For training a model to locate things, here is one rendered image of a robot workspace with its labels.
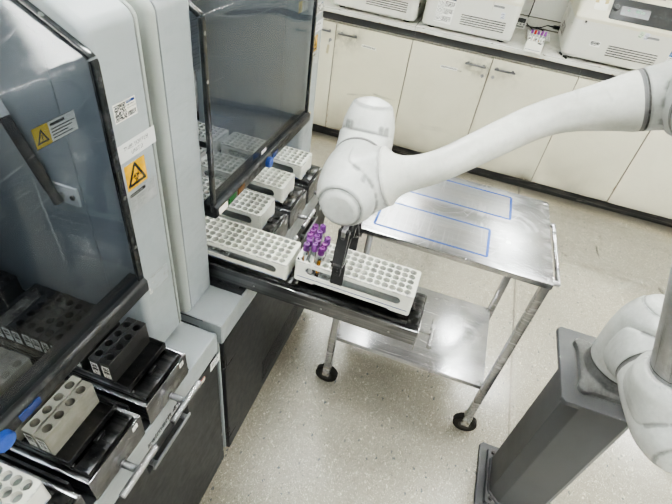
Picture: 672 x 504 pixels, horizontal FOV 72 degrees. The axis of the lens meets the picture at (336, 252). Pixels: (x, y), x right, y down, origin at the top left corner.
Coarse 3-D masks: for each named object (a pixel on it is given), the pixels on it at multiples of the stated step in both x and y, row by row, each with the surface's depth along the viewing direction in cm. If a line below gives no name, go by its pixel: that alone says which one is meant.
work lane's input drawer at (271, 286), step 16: (208, 256) 119; (224, 272) 120; (240, 272) 118; (256, 272) 117; (256, 288) 119; (272, 288) 117; (288, 288) 116; (304, 288) 115; (320, 288) 118; (304, 304) 117; (320, 304) 115; (336, 304) 114; (352, 304) 113; (368, 304) 115; (416, 304) 115; (352, 320) 115; (368, 320) 113; (384, 320) 112; (400, 320) 111; (416, 320) 111; (432, 320) 121; (400, 336) 113; (416, 336) 111; (432, 336) 117
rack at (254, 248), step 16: (208, 224) 122; (224, 224) 122; (240, 224) 123; (208, 240) 117; (224, 240) 118; (240, 240) 119; (256, 240) 120; (272, 240) 120; (288, 240) 121; (224, 256) 119; (240, 256) 122; (256, 256) 115; (272, 256) 115; (288, 256) 116; (272, 272) 116; (288, 272) 117
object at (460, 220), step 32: (416, 192) 155; (448, 192) 157; (480, 192) 160; (384, 224) 139; (416, 224) 141; (448, 224) 143; (480, 224) 145; (512, 224) 147; (544, 224) 150; (448, 256) 132; (480, 256) 133; (512, 256) 135; (544, 256) 137; (544, 288) 129; (448, 320) 186; (480, 320) 188; (384, 352) 170; (416, 352) 172; (448, 352) 174; (480, 352) 176; (480, 384) 165
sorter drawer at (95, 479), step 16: (112, 416) 86; (128, 416) 85; (112, 432) 82; (128, 432) 84; (144, 432) 90; (16, 448) 79; (96, 448) 80; (112, 448) 81; (128, 448) 86; (32, 464) 80; (48, 464) 78; (80, 464) 77; (96, 464) 78; (112, 464) 82; (128, 464) 84; (144, 464) 85; (80, 480) 77; (96, 480) 78; (128, 480) 83; (96, 496) 80
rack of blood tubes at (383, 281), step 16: (352, 256) 114; (368, 256) 115; (304, 272) 112; (320, 272) 114; (352, 272) 110; (368, 272) 111; (384, 272) 112; (400, 272) 112; (416, 272) 113; (352, 288) 114; (368, 288) 115; (384, 288) 107; (400, 288) 108; (416, 288) 109; (400, 304) 109
